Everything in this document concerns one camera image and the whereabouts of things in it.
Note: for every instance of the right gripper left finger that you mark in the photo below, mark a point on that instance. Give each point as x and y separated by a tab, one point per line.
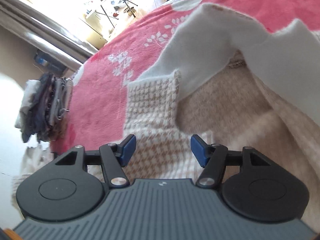
76	182

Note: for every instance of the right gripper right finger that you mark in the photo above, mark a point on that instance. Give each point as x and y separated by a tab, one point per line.
250	183

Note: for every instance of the beige houndstooth knit cardigan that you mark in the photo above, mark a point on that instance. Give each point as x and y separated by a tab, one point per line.
221	75

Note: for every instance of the folded dark grey clothes stack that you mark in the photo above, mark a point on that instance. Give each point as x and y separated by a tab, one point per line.
44	108

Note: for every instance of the folding table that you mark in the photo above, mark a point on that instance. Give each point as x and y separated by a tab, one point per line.
106	9

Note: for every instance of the grey window curtain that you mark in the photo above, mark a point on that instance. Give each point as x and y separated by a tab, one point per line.
45	34

